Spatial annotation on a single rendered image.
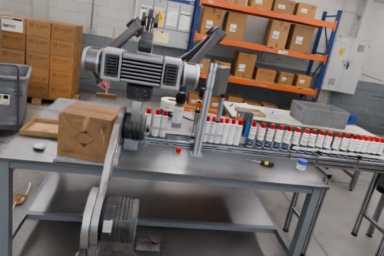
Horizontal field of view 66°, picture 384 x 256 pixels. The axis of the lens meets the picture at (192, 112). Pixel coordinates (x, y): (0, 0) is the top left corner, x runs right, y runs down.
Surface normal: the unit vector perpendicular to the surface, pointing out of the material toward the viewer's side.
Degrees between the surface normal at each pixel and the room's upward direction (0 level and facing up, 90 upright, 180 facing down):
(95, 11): 90
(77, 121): 90
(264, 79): 91
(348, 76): 90
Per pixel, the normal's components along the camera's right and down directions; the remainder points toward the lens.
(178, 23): 0.09, 0.29
